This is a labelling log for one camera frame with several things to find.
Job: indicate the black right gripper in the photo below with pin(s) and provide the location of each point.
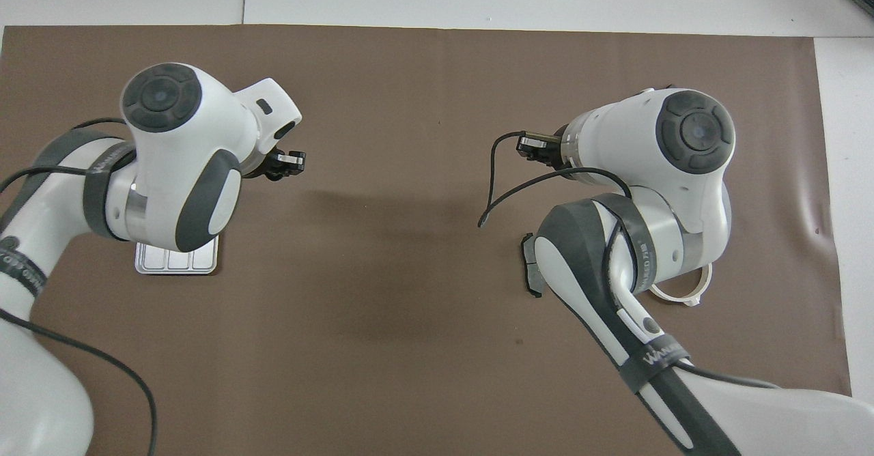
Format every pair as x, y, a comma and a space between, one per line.
554, 152

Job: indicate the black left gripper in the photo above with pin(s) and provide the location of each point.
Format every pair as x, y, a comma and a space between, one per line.
276, 166

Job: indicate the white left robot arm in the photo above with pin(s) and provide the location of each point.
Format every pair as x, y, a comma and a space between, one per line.
177, 169

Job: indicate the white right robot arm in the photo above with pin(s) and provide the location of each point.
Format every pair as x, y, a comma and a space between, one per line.
683, 169

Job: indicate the silver metal tray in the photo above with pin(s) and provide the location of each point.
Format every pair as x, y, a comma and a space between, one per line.
171, 261

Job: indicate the thin grey brake pad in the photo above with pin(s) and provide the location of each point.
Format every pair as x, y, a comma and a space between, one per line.
526, 272

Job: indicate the brown table mat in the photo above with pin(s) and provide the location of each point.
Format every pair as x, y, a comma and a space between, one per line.
410, 306

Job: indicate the white semicircular plastic clamp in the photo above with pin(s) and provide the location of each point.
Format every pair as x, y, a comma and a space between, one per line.
683, 299

